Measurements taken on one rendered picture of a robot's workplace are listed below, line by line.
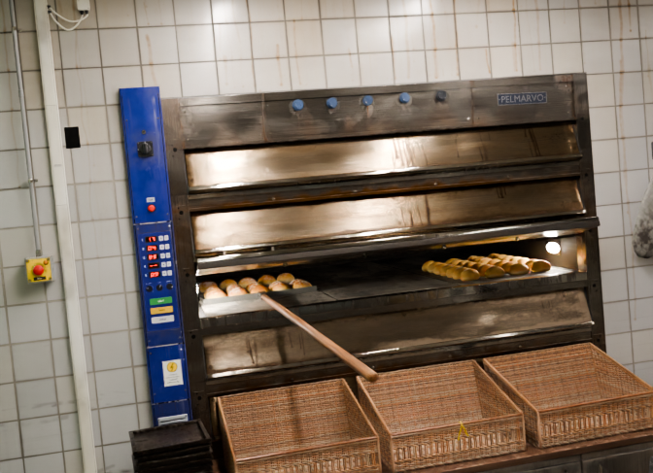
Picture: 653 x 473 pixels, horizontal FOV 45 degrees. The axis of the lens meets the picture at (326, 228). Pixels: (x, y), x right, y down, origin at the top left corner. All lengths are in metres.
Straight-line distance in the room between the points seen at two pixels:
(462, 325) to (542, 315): 0.40
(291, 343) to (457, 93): 1.33
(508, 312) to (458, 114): 0.93
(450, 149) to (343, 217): 0.58
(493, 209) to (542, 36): 0.82
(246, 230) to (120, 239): 0.51
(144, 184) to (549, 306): 1.91
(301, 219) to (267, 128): 0.41
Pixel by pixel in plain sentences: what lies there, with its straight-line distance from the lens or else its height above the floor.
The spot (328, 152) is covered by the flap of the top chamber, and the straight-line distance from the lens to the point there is 3.40.
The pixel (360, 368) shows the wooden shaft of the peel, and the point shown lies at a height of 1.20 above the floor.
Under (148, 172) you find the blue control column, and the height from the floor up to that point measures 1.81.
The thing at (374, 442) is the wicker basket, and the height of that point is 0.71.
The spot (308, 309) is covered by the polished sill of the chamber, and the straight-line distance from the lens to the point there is 3.39.
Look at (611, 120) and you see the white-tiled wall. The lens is 3.94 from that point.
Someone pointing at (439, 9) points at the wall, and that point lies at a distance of 3.63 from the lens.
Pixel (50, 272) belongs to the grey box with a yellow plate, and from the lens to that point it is 3.25.
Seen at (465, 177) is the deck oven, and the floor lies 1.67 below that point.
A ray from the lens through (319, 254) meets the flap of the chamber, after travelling 3.23.
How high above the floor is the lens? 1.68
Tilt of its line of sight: 3 degrees down
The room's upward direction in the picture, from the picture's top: 5 degrees counter-clockwise
